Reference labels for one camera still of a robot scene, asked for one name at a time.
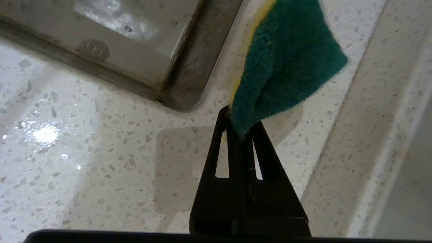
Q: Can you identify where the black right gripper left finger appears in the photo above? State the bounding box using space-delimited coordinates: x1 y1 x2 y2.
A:
189 105 252 236

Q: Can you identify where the green and yellow sponge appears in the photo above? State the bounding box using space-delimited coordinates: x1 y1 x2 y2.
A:
229 0 348 137

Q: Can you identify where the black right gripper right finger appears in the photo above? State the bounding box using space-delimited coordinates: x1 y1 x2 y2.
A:
244 121 312 236

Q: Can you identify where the stainless steel sink basin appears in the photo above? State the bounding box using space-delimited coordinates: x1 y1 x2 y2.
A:
0 0 244 112

